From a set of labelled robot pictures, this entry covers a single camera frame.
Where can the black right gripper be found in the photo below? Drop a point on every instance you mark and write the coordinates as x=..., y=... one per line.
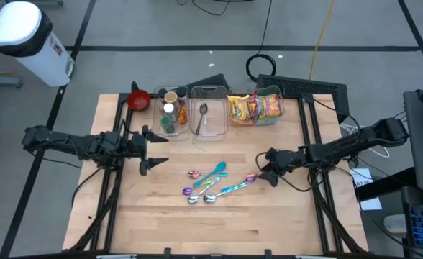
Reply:
x=287, y=160

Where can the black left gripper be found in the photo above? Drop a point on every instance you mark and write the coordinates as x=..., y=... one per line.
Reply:
x=136, y=145

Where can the purple bowl iridescent spoon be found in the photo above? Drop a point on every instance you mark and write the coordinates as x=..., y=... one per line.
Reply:
x=252, y=177

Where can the green lid spice jar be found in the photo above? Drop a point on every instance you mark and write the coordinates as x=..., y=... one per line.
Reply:
x=167, y=124

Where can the white lid spice jar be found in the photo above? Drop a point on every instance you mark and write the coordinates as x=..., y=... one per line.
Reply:
x=168, y=108

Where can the teal plastic spoon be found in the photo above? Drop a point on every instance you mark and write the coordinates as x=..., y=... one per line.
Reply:
x=220, y=167

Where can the blue yellow food packet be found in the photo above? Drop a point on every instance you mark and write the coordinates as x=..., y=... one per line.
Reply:
x=269, y=121

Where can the tan lid spice jar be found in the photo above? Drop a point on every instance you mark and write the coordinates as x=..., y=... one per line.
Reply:
x=170, y=97

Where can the dark metal spoon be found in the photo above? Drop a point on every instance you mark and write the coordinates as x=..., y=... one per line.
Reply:
x=203, y=108

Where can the green pink ramen packet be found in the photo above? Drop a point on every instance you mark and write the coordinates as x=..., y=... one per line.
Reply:
x=272, y=106

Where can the yellow ramen packet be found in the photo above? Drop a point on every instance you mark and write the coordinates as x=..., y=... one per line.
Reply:
x=238, y=108

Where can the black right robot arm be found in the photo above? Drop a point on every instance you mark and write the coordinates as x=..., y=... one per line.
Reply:
x=359, y=142

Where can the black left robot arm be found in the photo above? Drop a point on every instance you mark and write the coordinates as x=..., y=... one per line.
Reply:
x=64, y=140

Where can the clear plastic bin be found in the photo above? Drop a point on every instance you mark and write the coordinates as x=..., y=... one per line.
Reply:
x=283, y=108
x=157, y=135
x=217, y=122

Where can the red bowl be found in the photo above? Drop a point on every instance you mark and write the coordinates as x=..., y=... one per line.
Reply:
x=138, y=100

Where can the black angled board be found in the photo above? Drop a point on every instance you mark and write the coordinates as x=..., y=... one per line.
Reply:
x=211, y=82

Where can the black perforated panel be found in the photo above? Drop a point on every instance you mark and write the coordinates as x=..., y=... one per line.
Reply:
x=305, y=86

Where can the white paper sheet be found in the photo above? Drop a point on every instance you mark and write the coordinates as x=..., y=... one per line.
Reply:
x=362, y=176

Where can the white computer mouse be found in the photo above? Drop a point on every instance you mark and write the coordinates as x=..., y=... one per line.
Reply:
x=395, y=223

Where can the grey stand base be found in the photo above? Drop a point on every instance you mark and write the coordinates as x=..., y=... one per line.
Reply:
x=3, y=82

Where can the white trash can black band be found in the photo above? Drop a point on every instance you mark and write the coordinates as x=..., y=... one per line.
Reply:
x=21, y=32

